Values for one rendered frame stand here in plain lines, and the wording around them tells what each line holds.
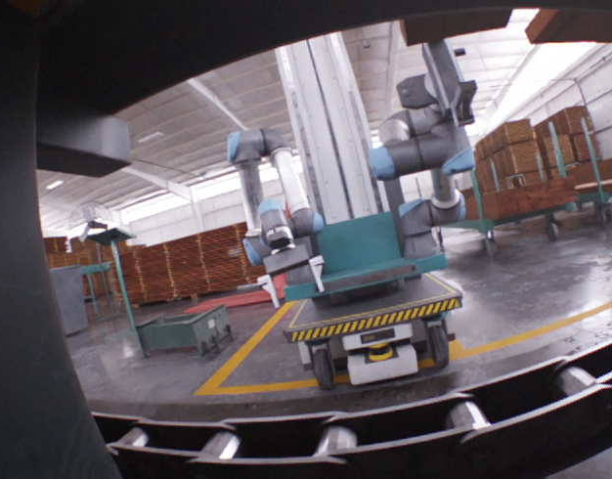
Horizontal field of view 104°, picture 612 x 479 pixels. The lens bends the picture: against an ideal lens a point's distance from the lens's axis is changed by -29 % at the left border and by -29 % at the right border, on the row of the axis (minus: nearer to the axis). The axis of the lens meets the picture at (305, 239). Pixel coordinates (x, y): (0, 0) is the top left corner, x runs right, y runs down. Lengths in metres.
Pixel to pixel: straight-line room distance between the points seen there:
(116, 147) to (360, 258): 1.28
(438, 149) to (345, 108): 0.97
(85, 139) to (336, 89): 1.49
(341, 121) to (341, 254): 0.62
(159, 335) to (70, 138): 2.36
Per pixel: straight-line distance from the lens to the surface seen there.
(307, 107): 1.65
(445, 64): 0.60
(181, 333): 2.44
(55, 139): 0.23
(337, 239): 1.45
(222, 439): 0.20
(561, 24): 0.53
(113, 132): 0.28
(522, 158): 12.09
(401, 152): 0.70
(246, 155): 1.29
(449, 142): 0.70
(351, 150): 1.57
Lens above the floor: 0.65
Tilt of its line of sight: 1 degrees down
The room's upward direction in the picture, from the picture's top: 13 degrees counter-clockwise
